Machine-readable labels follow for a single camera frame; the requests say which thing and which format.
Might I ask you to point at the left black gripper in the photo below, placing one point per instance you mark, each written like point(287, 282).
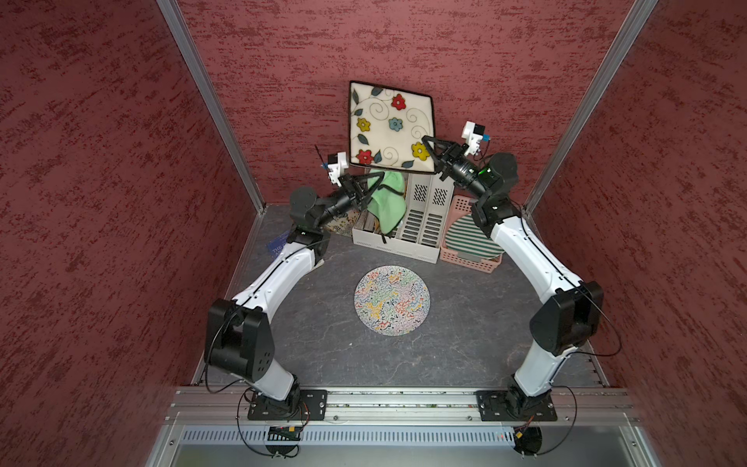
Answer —
point(347, 183)

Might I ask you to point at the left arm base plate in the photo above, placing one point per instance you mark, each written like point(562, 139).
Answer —
point(301, 405)

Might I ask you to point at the round colourful squiggle plate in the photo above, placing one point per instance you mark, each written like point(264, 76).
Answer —
point(392, 301)

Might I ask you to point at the left aluminium corner post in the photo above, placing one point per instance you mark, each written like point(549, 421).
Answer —
point(179, 30)

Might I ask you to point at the green microfiber cloth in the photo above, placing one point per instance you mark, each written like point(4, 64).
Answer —
point(389, 202)

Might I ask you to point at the square floral plate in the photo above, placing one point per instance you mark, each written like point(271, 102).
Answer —
point(386, 127)

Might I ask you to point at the aluminium corner post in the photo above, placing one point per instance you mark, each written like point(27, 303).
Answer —
point(179, 30)
point(632, 25)

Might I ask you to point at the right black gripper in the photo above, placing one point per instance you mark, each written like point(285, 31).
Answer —
point(451, 156)

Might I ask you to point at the pink plastic basket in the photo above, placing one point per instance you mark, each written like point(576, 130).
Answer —
point(461, 206)

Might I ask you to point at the blue sunset book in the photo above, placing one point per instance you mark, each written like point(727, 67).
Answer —
point(276, 246)

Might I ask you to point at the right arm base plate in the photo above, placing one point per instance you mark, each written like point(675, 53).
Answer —
point(512, 405)

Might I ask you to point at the right aluminium corner post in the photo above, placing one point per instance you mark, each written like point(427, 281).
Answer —
point(632, 25)

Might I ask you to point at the white magazine file organizer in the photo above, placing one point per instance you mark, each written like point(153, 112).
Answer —
point(419, 235)

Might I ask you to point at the aluminium mounting rail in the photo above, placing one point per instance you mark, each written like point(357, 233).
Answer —
point(372, 405)

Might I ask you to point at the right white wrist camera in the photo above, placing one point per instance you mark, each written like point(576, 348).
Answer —
point(474, 136)

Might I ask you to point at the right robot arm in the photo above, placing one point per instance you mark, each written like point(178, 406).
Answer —
point(571, 308)

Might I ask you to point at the floral patterned booklet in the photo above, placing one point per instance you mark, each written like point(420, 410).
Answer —
point(344, 225)

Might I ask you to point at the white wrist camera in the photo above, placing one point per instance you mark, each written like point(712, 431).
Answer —
point(474, 136)
point(336, 167)

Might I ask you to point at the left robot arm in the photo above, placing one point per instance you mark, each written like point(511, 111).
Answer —
point(239, 337)

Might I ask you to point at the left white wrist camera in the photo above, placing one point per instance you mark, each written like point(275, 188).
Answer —
point(336, 167)

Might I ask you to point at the green striped round plate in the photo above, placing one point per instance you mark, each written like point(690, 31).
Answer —
point(468, 241)

